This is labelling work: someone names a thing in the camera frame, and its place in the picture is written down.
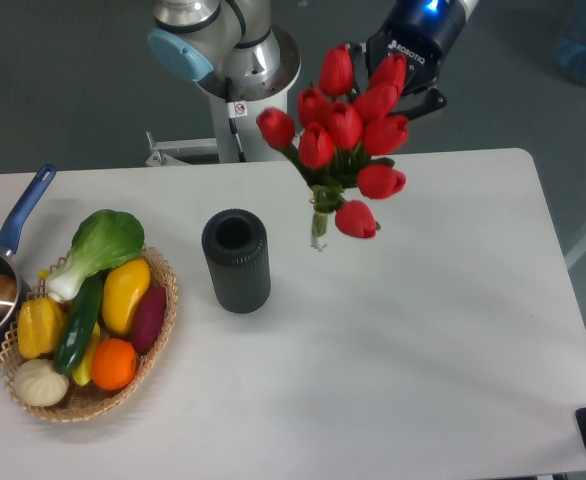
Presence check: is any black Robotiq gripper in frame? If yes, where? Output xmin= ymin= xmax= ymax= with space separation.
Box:
xmin=344 ymin=0 xmax=466 ymax=121

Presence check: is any red tulip bouquet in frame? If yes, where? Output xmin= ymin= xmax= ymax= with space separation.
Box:
xmin=256 ymin=45 xmax=409 ymax=247

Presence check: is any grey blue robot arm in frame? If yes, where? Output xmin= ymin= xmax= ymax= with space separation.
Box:
xmin=148 ymin=1 xmax=476 ymax=119

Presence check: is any dark grey ribbed vase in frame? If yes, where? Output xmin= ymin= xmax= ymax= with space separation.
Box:
xmin=201 ymin=209 xmax=271 ymax=314

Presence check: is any green bok choy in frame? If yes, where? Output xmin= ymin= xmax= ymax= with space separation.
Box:
xmin=45 ymin=209 xmax=145 ymax=302

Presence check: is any purple sweet potato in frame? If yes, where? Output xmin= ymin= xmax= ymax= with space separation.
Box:
xmin=130 ymin=286 xmax=167 ymax=354

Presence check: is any yellow mango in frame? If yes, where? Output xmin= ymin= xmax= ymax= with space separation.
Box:
xmin=101 ymin=258 xmax=151 ymax=336

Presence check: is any orange fruit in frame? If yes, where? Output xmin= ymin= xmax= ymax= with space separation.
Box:
xmin=91 ymin=338 xmax=137 ymax=391

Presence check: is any woven wicker basket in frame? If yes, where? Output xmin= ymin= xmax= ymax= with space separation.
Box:
xmin=0 ymin=246 xmax=178 ymax=422

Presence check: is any green cucumber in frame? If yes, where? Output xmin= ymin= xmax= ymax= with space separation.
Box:
xmin=53 ymin=273 xmax=103 ymax=376

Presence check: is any yellow banana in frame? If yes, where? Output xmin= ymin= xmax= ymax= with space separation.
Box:
xmin=72 ymin=323 xmax=101 ymax=387

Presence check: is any yellow bell pepper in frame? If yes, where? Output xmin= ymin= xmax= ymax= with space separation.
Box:
xmin=17 ymin=297 xmax=66 ymax=359

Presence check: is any white steamed bun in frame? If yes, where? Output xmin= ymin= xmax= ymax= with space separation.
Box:
xmin=13 ymin=359 xmax=69 ymax=407

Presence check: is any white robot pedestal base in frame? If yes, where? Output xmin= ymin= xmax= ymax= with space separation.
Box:
xmin=145 ymin=25 xmax=304 ymax=168

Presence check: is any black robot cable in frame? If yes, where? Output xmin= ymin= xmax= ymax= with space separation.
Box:
xmin=223 ymin=77 xmax=248 ymax=163

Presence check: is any blue handled saucepan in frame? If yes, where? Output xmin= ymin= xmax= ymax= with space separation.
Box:
xmin=0 ymin=164 xmax=57 ymax=350

